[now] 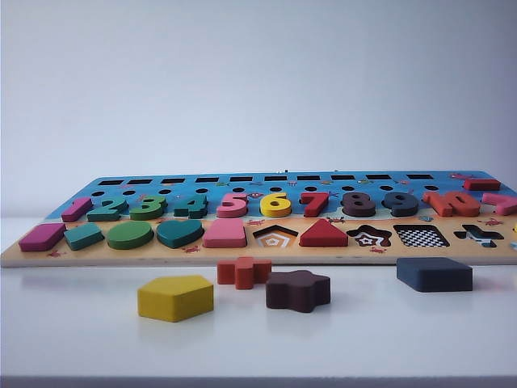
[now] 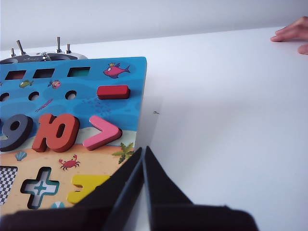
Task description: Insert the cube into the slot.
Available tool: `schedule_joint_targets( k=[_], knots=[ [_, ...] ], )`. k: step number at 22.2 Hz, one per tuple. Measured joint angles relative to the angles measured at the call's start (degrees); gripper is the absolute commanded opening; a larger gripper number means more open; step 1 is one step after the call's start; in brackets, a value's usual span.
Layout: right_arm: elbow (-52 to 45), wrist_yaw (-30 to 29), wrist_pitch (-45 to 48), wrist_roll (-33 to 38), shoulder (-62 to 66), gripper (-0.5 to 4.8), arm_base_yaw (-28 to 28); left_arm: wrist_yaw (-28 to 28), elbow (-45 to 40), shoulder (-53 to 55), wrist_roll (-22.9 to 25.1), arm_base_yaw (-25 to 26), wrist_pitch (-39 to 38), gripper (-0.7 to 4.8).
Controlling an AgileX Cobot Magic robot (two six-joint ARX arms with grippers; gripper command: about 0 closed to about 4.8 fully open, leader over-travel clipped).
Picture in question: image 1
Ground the red minus sign piece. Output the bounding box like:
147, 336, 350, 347
463, 178, 502, 192

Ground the teal trapezoid block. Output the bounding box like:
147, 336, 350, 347
63, 222, 105, 251

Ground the pink number five piece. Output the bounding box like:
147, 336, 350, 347
216, 192, 250, 218

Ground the brown star block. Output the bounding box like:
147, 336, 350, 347
265, 270, 332, 314

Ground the green oval block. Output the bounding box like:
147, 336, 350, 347
106, 220, 155, 251

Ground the red number seven piece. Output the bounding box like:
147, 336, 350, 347
299, 192, 336, 217

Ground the pink trapezoid block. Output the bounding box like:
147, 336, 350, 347
202, 217, 248, 248

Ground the teal heart block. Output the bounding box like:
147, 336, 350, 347
156, 218, 204, 250

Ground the pink symbol piece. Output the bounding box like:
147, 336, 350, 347
482, 192, 517, 217

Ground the green number three piece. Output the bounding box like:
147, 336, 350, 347
129, 195, 169, 221

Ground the navy square block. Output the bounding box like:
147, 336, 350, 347
395, 257, 473, 293

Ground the colourful wooden puzzle board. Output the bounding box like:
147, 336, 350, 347
0, 171, 517, 268

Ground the dark navy number nine piece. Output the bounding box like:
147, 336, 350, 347
382, 191, 420, 217

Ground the orange number ten piece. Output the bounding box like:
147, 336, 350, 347
422, 189, 482, 217

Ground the yellow pentagon block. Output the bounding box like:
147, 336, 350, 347
137, 275, 215, 323

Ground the magenta number one piece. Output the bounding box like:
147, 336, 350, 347
61, 196, 93, 222

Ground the orange cross block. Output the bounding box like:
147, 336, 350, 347
216, 255, 272, 290

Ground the dark teal number four piece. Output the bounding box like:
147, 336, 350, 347
174, 195, 209, 219

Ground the red triangle block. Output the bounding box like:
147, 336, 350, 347
299, 217, 349, 247

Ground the teal number two piece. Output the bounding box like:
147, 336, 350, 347
86, 196, 129, 222

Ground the yellow number six piece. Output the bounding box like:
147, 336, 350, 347
259, 192, 292, 218

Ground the brown number eight piece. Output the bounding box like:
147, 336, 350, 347
341, 191, 377, 217

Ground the magenta parallelogram block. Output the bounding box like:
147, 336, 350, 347
19, 222, 66, 252

